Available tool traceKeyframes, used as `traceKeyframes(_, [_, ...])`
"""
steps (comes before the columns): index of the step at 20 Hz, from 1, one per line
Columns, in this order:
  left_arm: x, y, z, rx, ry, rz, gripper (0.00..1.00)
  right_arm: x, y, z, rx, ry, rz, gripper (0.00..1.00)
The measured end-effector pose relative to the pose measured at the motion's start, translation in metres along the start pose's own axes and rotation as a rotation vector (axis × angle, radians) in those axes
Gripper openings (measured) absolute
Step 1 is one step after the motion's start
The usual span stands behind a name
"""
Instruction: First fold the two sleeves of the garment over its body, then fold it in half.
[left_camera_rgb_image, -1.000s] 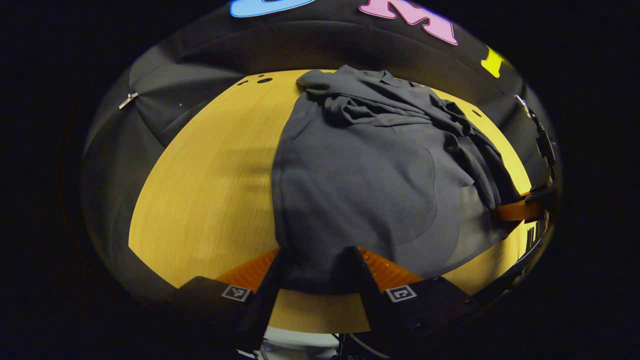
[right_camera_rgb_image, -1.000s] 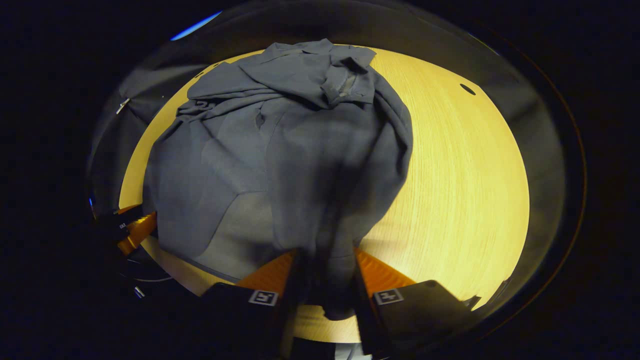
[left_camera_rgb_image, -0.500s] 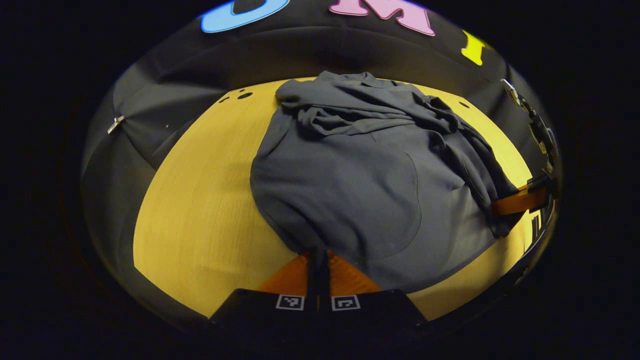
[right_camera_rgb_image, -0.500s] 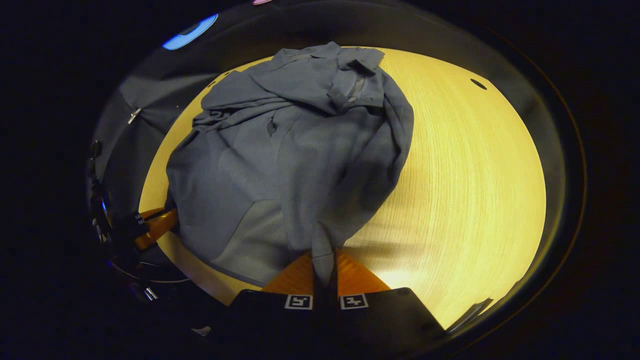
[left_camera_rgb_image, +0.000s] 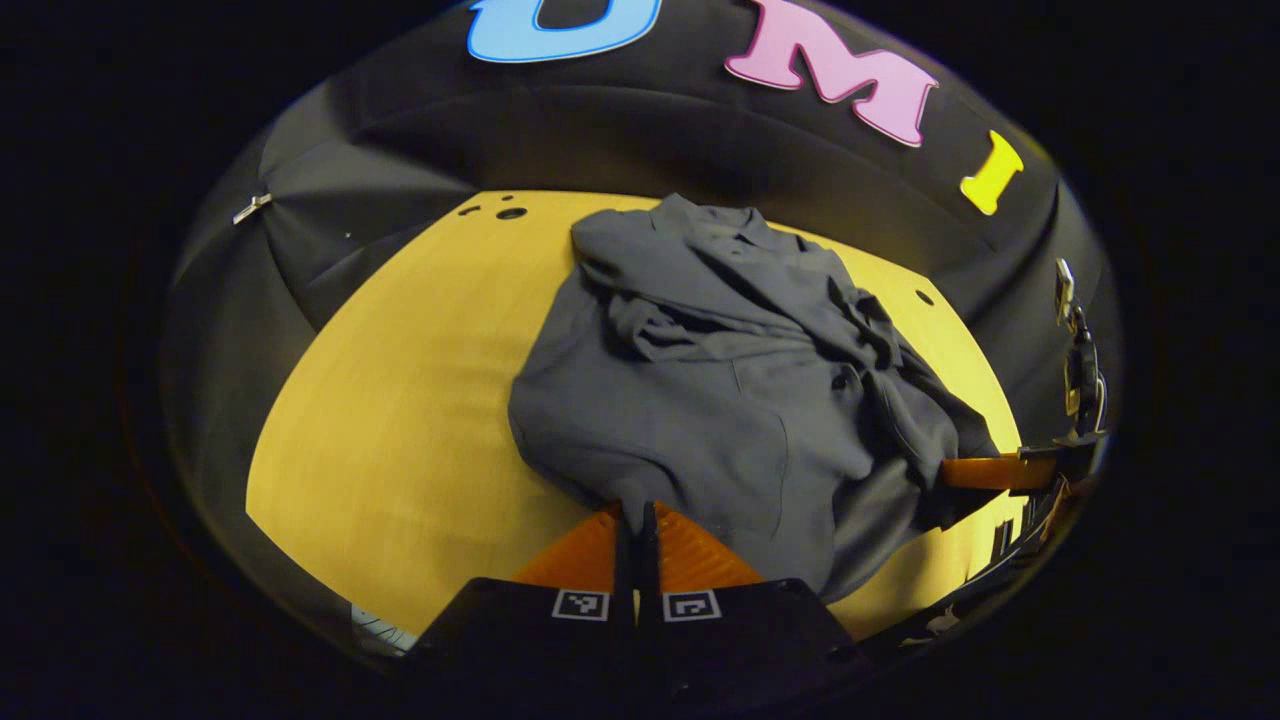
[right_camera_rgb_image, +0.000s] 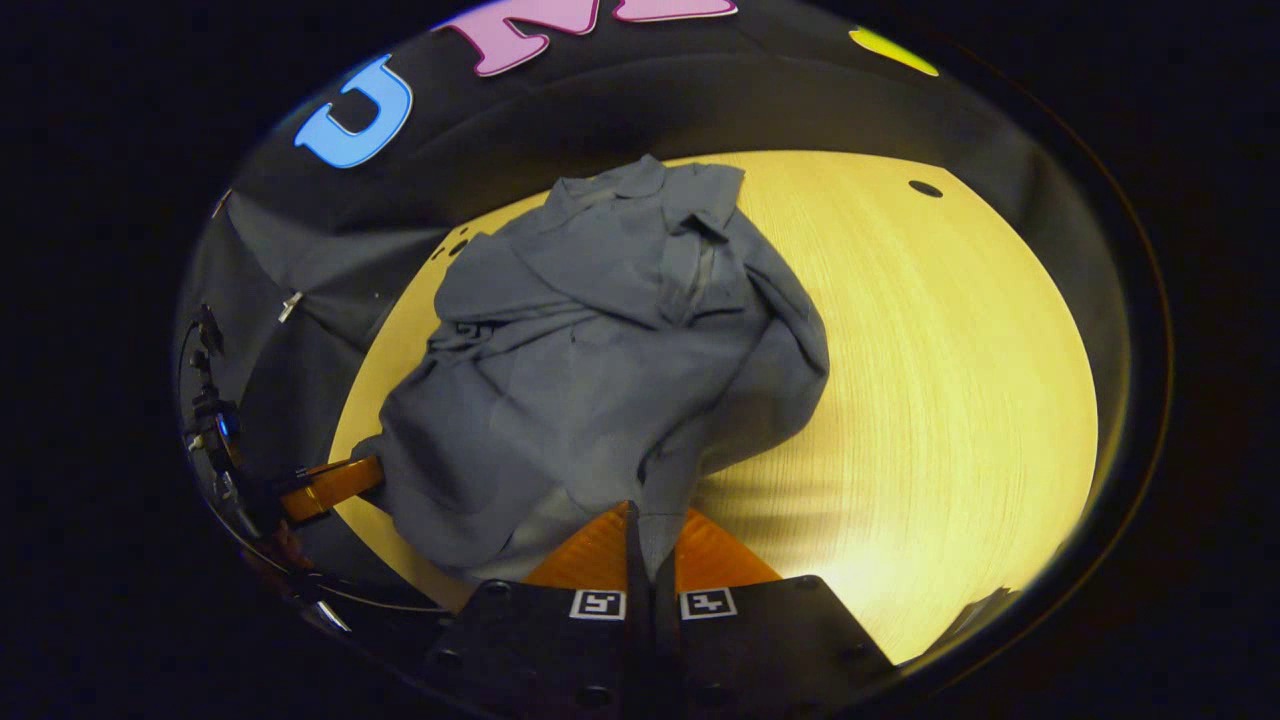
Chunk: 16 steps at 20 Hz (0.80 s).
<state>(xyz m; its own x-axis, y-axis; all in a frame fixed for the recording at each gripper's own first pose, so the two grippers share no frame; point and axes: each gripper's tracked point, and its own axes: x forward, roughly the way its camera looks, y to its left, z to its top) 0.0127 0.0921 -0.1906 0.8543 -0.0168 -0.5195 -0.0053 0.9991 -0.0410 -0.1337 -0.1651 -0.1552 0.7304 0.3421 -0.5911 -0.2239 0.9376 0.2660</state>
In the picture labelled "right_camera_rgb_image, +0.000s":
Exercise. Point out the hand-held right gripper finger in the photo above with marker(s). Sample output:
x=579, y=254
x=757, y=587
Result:
x=663, y=620
x=638, y=620

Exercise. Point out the black backdrop cloth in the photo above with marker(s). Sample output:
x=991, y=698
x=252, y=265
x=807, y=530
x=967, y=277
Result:
x=600, y=110

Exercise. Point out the grey long-sleeved shirt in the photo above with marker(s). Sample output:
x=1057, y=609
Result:
x=600, y=350

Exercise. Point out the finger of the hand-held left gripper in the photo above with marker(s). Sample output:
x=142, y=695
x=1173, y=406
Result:
x=335, y=485

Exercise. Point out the silver metal clip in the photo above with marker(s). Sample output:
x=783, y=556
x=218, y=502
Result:
x=290, y=305

